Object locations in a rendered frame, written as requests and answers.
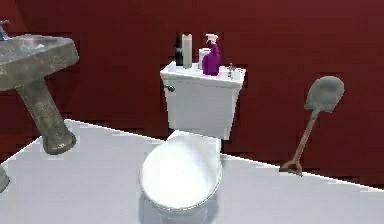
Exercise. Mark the purple spray bottle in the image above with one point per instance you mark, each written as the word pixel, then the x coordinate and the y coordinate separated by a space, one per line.
pixel 212 60

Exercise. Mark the black bottle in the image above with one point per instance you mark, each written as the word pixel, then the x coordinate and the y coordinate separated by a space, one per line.
pixel 179 51

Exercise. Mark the grey tall cylinder bottle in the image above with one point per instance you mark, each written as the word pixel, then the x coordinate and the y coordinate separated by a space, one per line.
pixel 187 50

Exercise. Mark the blue sink faucet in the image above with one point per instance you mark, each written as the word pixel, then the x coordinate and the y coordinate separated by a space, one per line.
pixel 3 31

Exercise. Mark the grey stone pedestal sink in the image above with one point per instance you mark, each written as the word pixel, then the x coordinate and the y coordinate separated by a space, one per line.
pixel 33 63

